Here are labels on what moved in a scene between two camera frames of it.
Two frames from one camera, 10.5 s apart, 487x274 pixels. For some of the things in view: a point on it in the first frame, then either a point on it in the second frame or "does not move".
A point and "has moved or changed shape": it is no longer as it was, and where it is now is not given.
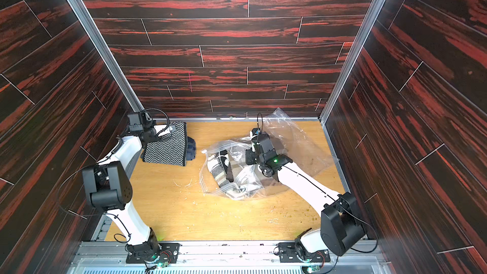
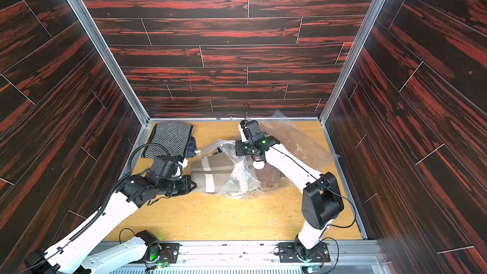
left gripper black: x=151 y=123 -> x=186 y=188
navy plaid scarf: x=191 y=148 does not move
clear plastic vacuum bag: x=224 y=171 has moved or changed shape
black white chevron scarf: x=170 y=149 does not move
